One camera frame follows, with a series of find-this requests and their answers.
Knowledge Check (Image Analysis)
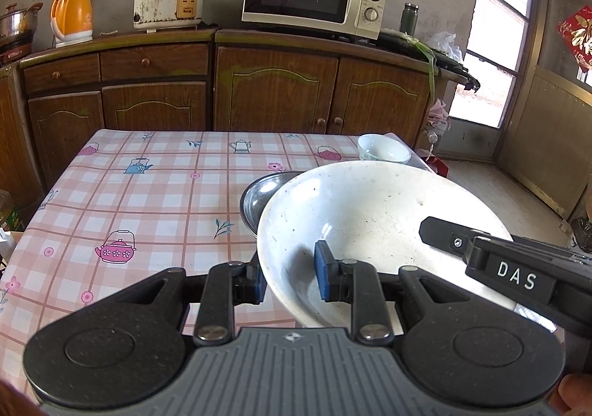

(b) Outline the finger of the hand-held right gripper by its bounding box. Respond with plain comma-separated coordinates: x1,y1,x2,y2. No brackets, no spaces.
418,216,482,259

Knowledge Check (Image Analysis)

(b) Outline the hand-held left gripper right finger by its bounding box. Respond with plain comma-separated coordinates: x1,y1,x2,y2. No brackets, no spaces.
313,240,465,345

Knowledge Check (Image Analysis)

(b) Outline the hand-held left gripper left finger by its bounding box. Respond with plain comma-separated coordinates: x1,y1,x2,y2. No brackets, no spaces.
122,254,268,349

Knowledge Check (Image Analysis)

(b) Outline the large white bowl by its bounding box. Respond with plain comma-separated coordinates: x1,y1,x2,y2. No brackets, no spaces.
256,161,519,329

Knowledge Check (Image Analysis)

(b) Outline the blue patterned white bowl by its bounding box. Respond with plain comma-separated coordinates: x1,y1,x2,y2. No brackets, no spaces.
357,134,411,165

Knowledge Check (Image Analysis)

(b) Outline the person's right hand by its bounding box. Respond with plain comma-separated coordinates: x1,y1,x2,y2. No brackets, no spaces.
557,373,592,416

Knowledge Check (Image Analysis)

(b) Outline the red bag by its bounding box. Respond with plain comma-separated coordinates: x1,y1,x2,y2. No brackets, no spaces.
423,152,450,180

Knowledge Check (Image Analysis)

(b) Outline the large steel plate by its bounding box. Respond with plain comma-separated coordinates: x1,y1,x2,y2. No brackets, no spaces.
239,171,306,238

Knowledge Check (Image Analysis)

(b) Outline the grey panel door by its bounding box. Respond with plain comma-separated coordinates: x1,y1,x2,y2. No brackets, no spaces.
497,0,592,220

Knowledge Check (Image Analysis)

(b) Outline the pink checked tablecloth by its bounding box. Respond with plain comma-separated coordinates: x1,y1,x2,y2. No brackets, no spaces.
0,129,440,356

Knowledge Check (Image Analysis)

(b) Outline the green onion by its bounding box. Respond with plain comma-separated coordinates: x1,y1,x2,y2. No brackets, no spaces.
407,34,438,95

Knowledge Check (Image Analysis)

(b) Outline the black flat cooktop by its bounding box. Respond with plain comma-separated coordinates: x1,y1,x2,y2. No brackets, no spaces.
377,27,481,90

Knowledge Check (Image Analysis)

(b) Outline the glazed door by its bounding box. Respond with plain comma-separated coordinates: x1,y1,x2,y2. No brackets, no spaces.
448,0,545,163

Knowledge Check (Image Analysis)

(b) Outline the wooden double-door cabinet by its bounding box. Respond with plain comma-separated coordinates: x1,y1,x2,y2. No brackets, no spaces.
213,30,458,151

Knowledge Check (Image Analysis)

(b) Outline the white plastic bag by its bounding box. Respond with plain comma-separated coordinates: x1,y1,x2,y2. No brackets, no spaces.
425,31,463,63

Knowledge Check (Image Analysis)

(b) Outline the green thermos bottle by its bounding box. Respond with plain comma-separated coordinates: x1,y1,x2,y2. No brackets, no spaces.
400,3,419,35

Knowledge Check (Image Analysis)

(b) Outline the red paper decoration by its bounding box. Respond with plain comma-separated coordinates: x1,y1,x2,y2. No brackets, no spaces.
557,5,592,84

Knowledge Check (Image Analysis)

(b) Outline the wooden drawer cabinet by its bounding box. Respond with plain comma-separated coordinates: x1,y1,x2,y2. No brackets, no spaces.
19,30,218,188

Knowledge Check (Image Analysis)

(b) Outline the wooden single-door cabinet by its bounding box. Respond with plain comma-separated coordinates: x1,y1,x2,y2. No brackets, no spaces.
0,62,47,213

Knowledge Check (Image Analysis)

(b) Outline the orange electric kettle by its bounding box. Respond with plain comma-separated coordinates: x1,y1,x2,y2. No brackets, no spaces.
50,0,94,49

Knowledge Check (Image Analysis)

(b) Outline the red black induction cooker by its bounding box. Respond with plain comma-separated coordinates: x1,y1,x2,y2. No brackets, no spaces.
0,37,38,66

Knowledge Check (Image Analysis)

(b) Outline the steel pot with lid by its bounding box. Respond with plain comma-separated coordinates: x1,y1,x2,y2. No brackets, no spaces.
0,3,43,41

